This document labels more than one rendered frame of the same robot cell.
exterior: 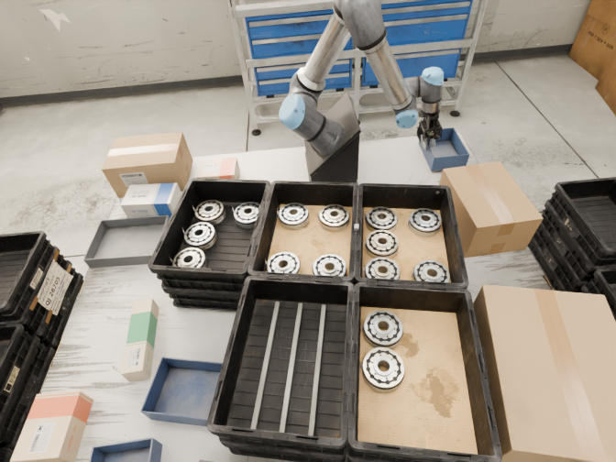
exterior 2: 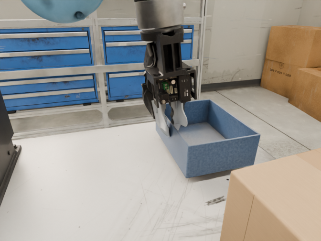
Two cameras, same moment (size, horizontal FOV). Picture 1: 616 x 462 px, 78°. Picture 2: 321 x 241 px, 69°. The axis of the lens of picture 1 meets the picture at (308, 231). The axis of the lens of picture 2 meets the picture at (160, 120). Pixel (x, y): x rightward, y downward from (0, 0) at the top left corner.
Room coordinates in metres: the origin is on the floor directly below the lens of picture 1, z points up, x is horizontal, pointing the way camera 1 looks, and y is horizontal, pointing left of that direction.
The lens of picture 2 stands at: (0.92, -0.40, 1.00)
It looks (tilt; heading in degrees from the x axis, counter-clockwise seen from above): 26 degrees down; 343
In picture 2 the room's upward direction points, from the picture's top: straight up
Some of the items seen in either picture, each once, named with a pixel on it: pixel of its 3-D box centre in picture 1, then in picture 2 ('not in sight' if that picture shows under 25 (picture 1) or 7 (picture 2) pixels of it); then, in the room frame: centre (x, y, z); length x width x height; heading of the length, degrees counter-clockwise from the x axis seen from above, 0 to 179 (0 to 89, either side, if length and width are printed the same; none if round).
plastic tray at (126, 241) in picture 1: (129, 240); not in sight; (0.99, 0.68, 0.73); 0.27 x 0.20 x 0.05; 88
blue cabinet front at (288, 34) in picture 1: (302, 55); (42, 70); (2.74, -0.08, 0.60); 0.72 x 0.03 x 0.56; 90
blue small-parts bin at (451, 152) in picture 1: (442, 148); (200, 131); (1.33, -0.62, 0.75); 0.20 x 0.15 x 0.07; 1
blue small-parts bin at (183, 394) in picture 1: (190, 390); not in sight; (0.39, 0.37, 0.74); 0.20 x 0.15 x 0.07; 79
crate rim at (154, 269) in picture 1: (214, 223); not in sight; (0.85, 0.29, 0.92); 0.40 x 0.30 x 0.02; 169
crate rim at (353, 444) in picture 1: (415, 359); not in sight; (0.35, -0.22, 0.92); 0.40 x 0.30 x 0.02; 169
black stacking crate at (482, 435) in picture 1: (412, 368); not in sight; (0.35, -0.22, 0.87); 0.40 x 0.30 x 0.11; 169
